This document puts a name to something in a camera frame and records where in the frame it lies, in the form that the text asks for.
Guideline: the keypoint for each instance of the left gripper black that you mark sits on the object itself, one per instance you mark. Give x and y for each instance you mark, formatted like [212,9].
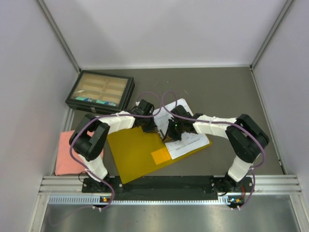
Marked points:
[152,128]

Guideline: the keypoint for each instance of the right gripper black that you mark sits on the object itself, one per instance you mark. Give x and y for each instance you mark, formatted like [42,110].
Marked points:
[171,134]

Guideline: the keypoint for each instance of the metal folder clip mechanism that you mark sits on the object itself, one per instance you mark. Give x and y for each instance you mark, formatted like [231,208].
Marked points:
[159,133]

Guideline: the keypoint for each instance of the white paper sheet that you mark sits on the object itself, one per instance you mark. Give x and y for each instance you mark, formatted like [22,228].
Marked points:
[189,142]

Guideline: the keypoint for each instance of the yellow plastic folder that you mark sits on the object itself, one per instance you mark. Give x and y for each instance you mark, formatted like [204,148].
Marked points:
[137,154]

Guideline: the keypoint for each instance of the black compartment display box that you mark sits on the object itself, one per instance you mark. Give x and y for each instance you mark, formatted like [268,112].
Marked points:
[101,86]

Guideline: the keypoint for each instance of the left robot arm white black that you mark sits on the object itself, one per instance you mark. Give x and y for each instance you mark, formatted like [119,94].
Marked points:
[88,140]

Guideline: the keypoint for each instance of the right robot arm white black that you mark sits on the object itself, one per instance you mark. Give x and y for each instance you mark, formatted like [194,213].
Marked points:
[247,139]

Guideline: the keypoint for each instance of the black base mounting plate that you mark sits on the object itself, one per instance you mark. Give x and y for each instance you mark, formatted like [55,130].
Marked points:
[164,188]

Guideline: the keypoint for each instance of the teal tube right in box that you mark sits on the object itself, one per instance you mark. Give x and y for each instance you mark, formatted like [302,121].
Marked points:
[106,103]

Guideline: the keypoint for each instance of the teal tube in box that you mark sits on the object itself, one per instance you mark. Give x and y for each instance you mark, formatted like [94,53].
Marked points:
[84,99]
[106,103]

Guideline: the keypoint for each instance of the teal tube left in box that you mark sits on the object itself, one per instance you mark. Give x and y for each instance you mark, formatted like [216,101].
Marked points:
[84,99]

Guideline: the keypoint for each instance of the aluminium front rail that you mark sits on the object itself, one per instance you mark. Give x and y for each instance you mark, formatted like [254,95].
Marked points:
[264,184]

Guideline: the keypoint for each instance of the grey slotted cable duct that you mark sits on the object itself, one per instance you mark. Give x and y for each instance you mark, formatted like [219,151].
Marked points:
[100,200]

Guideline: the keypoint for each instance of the left aluminium frame post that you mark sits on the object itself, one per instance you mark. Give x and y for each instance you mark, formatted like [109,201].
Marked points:
[46,12]

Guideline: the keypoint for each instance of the aluminium frame post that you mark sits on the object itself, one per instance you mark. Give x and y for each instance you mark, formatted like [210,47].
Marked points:
[277,23]
[46,12]

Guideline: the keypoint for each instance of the right aluminium frame post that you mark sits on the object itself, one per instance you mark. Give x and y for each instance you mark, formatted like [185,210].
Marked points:
[277,23]

